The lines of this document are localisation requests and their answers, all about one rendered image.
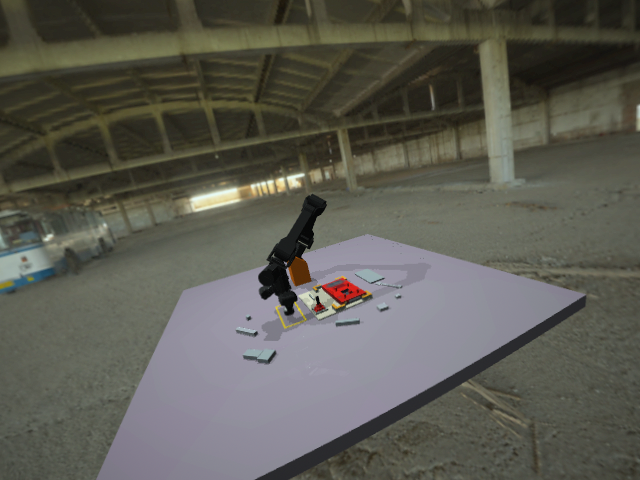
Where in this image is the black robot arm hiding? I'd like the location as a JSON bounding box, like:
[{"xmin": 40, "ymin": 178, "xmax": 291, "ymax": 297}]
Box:
[{"xmin": 258, "ymin": 194, "xmax": 327, "ymax": 300}]

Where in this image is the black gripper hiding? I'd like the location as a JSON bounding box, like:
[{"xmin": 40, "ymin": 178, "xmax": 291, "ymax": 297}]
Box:
[{"xmin": 274, "ymin": 272, "xmax": 298, "ymax": 314}]

